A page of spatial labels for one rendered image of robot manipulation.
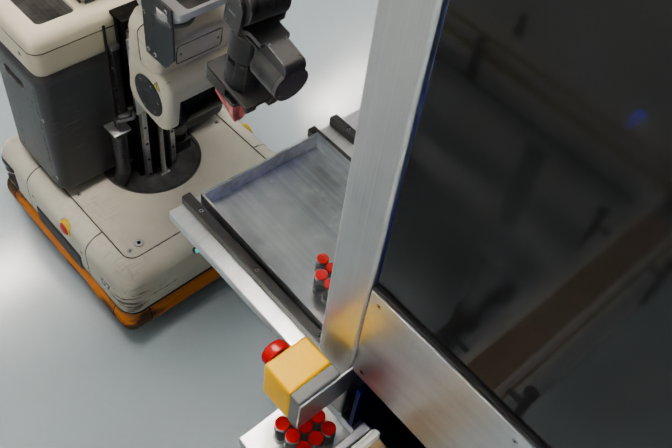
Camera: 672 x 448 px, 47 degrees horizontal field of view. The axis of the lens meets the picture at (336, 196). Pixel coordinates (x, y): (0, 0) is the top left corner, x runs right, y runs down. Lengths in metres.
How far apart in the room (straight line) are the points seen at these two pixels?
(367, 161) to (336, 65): 2.29
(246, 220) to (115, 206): 0.87
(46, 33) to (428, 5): 1.35
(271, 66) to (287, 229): 0.38
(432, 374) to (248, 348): 1.37
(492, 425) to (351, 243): 0.24
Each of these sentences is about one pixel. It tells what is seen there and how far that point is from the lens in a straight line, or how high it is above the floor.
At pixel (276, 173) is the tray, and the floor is 0.88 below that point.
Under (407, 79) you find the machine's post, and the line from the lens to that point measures 0.68.
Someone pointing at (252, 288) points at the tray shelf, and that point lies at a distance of 1.27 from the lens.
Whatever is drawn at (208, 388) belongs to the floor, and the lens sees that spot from 2.17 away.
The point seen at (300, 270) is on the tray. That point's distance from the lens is 1.29.
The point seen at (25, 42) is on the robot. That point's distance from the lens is 1.88.
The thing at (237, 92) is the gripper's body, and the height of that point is 1.17.
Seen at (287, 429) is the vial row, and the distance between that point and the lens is 1.11.
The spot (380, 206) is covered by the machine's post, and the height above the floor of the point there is 1.34.
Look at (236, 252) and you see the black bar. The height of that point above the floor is 0.90.
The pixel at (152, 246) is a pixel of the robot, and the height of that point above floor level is 0.28.
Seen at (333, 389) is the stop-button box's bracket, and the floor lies 1.01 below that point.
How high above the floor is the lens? 1.94
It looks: 49 degrees down
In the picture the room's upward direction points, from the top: 9 degrees clockwise
